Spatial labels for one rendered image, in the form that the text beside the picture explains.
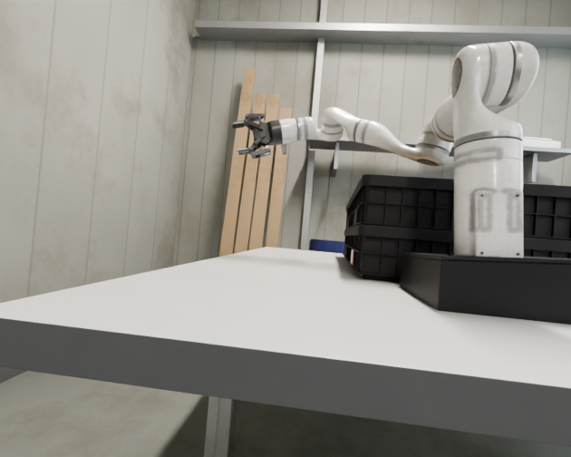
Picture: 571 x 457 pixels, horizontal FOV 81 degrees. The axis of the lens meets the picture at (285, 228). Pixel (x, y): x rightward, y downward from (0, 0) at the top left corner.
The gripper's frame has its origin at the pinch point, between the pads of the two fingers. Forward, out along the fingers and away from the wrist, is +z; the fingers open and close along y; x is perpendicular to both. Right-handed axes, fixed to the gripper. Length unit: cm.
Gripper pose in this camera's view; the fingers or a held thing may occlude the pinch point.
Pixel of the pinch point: (236, 138)
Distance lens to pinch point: 109.9
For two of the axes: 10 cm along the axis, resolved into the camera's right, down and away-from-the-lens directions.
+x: -0.3, 2.8, 9.6
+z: -9.8, 1.6, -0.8
